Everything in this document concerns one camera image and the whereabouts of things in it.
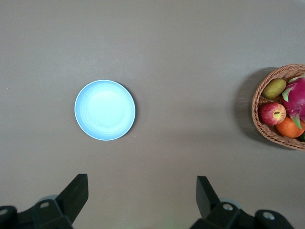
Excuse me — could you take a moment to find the orange fruit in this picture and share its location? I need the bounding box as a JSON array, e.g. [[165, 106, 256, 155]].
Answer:
[[275, 116, 305, 138]]

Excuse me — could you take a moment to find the red yellow apple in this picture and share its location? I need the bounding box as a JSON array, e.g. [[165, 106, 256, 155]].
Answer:
[[258, 102, 287, 126]]

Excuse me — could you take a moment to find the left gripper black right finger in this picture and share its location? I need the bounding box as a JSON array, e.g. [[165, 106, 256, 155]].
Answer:
[[190, 176, 294, 229]]

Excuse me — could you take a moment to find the brown fuzzy kiwi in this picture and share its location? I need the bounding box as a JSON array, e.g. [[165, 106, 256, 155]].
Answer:
[[262, 78, 287, 100]]

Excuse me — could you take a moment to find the light blue round plate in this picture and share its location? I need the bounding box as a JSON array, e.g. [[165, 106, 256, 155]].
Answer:
[[74, 80, 136, 141]]

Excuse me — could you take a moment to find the magenta dragon fruit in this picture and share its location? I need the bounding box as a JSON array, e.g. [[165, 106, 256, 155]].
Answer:
[[281, 73, 305, 130]]

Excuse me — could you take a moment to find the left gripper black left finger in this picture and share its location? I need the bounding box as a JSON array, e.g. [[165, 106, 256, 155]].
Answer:
[[0, 174, 89, 229]]

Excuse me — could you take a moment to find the brown wicker basket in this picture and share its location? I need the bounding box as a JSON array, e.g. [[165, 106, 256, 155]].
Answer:
[[251, 63, 305, 151]]

